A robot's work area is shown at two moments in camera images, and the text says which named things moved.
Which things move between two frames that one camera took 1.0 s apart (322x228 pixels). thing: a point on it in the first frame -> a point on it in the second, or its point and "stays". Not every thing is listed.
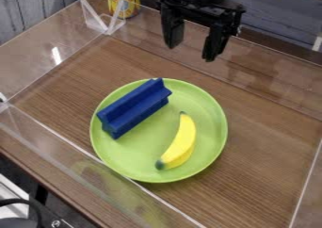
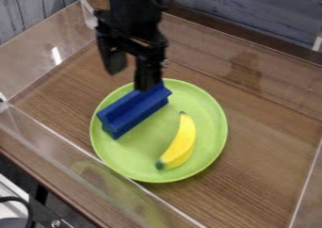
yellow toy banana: (182, 153) stays
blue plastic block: (132, 109) stays
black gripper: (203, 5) -> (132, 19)
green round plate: (134, 154) stays
